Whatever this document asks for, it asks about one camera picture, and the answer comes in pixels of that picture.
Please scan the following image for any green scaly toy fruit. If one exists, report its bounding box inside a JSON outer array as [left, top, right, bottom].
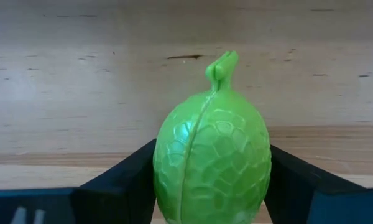
[[152, 50, 272, 224]]

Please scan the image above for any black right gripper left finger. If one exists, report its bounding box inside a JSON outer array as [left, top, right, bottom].
[[76, 138, 158, 224]]

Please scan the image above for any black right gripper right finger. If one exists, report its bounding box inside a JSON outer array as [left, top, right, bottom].
[[264, 144, 366, 224]]

